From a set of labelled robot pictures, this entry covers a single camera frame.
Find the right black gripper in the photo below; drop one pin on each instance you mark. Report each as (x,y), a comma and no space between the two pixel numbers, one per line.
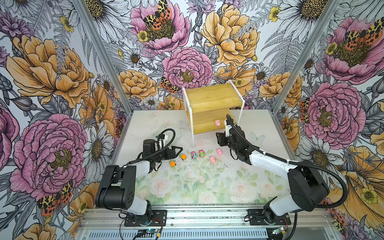
(221,139)

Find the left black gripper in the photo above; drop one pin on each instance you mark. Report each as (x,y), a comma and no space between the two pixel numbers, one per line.
(173,152)

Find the green orange toy car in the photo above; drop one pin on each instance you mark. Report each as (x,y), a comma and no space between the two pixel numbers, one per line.
(172,163)

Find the pink toy car blue windows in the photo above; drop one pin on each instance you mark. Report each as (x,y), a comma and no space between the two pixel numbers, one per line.
(193,154)

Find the pink green toy truck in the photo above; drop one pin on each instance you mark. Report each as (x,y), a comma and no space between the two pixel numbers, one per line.
(201,153)

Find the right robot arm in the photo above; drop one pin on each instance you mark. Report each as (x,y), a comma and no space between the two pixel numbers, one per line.
(307,188)

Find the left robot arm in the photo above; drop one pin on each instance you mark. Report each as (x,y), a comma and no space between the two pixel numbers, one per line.
(118,185)

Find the green circuit board left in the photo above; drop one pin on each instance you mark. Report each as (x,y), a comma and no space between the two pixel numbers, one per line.
(146,233)

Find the green circuit board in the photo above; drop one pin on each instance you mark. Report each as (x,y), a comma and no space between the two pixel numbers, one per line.
(146,233)
(276,231)

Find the green circuit board right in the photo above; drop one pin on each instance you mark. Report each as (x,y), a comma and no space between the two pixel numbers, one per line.
(276,231)

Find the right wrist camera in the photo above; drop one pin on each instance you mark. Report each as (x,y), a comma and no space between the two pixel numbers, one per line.
(228,129)

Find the wooden two-tier shelf white frame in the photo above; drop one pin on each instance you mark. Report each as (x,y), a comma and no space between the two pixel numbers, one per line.
(205,105)

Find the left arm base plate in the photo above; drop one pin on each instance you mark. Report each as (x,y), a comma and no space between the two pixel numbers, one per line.
(155,218)

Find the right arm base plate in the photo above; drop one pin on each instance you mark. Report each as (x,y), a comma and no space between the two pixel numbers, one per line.
(261,217)

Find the aluminium front rail frame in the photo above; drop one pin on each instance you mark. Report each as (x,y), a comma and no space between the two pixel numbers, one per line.
(214,222)

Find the right aluminium corner post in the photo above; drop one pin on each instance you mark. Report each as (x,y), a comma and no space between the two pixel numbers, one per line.
(313,38)

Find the aluminium corner post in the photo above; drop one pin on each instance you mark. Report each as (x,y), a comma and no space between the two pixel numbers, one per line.
(313,38)
(94,35)

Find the left aluminium corner post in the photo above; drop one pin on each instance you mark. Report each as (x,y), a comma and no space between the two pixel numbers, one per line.
(94,35)

